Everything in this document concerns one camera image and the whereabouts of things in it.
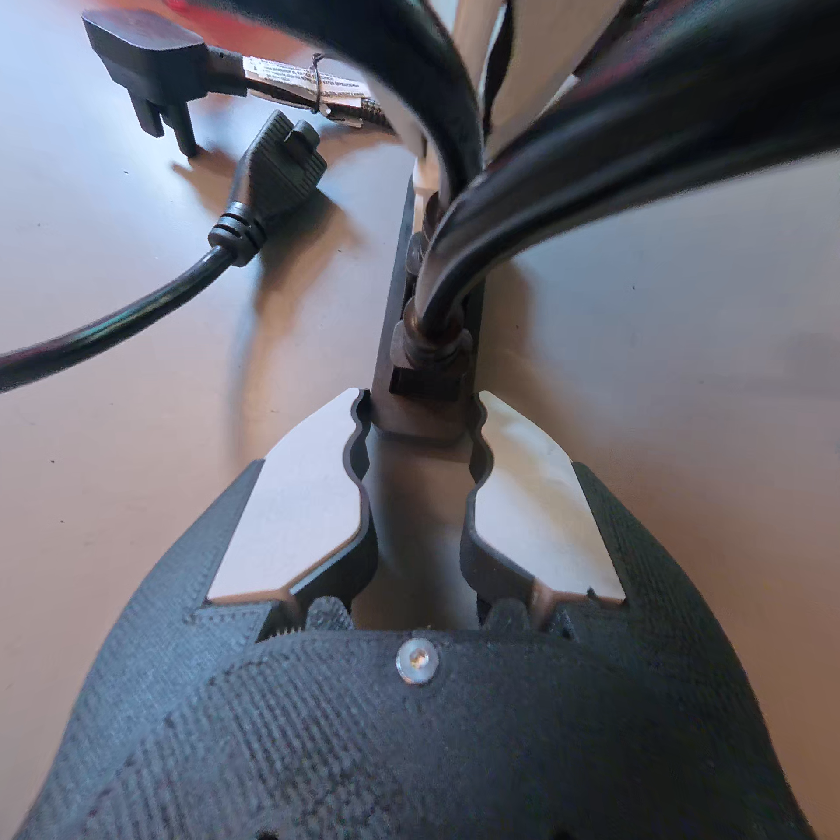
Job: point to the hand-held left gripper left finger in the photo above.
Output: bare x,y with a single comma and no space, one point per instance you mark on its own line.
289,512

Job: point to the red plastic bin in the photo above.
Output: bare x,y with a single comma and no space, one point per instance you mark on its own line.
262,23

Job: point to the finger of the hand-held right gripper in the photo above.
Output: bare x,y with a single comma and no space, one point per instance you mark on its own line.
551,52
479,26

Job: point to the black power strip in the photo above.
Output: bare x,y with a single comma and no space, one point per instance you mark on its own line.
420,420

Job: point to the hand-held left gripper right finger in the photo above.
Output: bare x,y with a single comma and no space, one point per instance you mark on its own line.
538,512

